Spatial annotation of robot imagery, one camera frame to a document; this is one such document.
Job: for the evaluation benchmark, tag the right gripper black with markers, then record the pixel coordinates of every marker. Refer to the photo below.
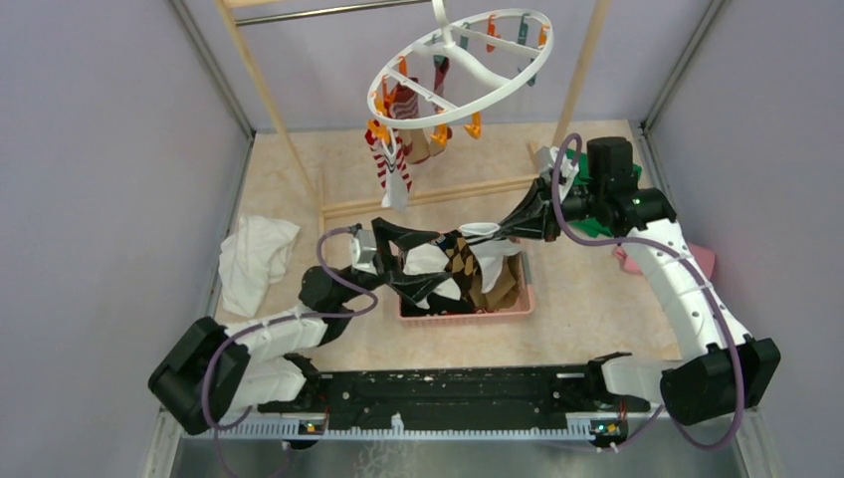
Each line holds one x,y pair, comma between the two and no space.
534,217

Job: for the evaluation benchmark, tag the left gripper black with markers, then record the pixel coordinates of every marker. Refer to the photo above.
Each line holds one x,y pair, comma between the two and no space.
388,266

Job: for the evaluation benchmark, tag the white black sock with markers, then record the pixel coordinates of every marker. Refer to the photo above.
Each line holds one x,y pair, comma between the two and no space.
490,250
395,196

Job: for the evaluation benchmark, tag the red white striped sock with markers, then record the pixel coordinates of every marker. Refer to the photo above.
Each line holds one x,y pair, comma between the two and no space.
384,162

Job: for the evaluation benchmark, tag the beige purple striped sock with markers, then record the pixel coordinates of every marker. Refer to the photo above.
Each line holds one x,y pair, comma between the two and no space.
442,66

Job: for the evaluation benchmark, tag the white round clip hanger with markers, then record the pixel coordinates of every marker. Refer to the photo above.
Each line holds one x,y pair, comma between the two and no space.
493,68

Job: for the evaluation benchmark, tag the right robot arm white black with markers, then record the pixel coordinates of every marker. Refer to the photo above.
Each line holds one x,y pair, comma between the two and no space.
594,198

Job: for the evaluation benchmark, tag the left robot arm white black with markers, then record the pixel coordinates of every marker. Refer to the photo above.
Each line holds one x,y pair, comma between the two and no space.
214,369

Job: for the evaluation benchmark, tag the orange clip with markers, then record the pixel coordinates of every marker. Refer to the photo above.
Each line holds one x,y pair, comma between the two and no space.
384,97
474,128
440,135

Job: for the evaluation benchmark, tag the plain white sock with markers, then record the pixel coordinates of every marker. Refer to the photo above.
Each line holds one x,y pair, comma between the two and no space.
428,258

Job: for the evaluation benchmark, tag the black patterned sock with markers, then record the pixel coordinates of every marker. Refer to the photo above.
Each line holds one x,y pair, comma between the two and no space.
442,307

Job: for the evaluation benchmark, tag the green cloth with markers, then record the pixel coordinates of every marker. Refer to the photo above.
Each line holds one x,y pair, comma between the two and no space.
588,225

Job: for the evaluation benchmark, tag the brown argyle sock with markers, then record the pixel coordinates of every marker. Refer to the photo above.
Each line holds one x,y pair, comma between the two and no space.
505,293

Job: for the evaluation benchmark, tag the pink plastic basket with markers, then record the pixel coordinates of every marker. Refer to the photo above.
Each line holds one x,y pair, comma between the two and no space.
522,308

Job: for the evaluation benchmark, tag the white cloth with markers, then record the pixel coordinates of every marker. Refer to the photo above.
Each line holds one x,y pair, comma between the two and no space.
252,259

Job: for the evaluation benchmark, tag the pink cloth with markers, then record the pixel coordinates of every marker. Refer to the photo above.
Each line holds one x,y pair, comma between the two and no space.
705,258

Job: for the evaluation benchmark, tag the metal rack rod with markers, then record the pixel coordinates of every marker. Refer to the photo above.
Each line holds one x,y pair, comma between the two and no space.
323,12

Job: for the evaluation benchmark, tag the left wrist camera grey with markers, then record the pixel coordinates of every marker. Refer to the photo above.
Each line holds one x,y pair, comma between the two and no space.
363,249

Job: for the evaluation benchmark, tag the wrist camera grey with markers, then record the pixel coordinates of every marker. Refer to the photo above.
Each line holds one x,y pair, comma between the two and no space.
363,249
546,157

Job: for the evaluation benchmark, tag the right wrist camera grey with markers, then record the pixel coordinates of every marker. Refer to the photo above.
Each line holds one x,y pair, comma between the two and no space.
546,157

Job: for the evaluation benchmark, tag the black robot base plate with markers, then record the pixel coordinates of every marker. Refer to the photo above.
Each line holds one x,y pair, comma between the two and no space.
455,399

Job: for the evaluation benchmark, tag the wooden drying rack frame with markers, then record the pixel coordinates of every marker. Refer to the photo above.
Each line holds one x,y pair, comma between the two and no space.
315,191

